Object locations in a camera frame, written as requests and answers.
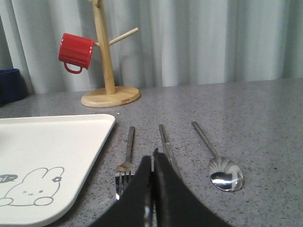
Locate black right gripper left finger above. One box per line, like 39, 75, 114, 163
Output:
91, 156, 152, 227

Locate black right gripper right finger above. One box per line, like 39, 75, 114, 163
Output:
153, 149, 230, 227

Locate silver fork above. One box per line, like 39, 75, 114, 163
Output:
115, 126, 136, 200

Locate silver chopstick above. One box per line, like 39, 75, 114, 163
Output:
163, 132, 182, 180
159, 124, 174, 166

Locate silver spoon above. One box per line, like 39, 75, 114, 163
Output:
191, 122, 244, 192

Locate cream rabbit serving tray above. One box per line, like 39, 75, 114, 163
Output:
0, 114, 115, 227

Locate wooden mug tree stand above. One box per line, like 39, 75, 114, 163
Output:
81, 0, 141, 107

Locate grey curtain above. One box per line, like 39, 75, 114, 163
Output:
0, 0, 303, 93

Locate red mug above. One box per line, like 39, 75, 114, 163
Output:
58, 33, 95, 74

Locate dark blue mug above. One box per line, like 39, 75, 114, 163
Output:
0, 68, 28, 104

